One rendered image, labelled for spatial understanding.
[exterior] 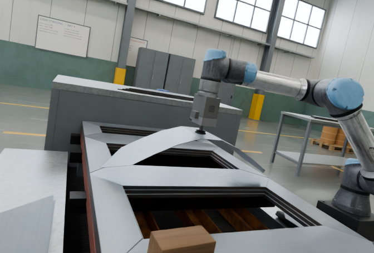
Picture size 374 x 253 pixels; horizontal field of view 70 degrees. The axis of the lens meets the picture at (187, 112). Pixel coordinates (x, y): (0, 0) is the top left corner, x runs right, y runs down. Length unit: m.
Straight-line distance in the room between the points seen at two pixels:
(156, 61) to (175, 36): 1.43
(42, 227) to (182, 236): 0.36
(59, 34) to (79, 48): 0.71
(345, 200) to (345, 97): 0.51
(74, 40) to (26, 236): 9.13
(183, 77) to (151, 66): 1.25
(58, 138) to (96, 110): 0.27
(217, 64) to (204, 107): 0.15
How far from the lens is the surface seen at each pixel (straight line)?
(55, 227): 0.86
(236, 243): 0.71
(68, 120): 1.71
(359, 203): 1.42
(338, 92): 1.10
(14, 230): 0.78
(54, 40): 9.75
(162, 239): 0.56
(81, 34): 9.75
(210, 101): 0.94
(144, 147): 0.93
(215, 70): 0.94
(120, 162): 0.90
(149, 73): 9.43
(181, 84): 9.82
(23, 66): 9.87
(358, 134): 1.19
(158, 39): 10.17
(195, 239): 0.58
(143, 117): 1.76
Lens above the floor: 1.20
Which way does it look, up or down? 7 degrees down
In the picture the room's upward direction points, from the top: 11 degrees clockwise
